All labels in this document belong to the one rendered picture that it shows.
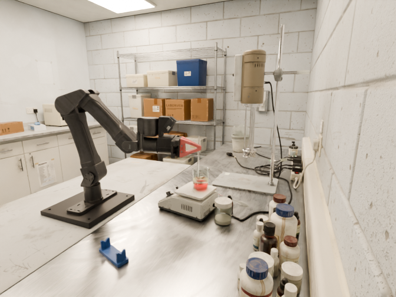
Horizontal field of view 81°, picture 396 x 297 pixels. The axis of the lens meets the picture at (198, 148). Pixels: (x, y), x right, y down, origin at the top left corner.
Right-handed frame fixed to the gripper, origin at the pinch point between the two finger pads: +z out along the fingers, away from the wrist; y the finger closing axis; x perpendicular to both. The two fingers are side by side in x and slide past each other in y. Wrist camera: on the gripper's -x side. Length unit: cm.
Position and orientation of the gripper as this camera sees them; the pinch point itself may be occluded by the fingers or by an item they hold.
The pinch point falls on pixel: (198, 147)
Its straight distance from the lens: 83.2
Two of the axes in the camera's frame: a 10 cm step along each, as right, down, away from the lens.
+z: 10.0, 0.6, -0.6
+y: 0.7, -2.3, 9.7
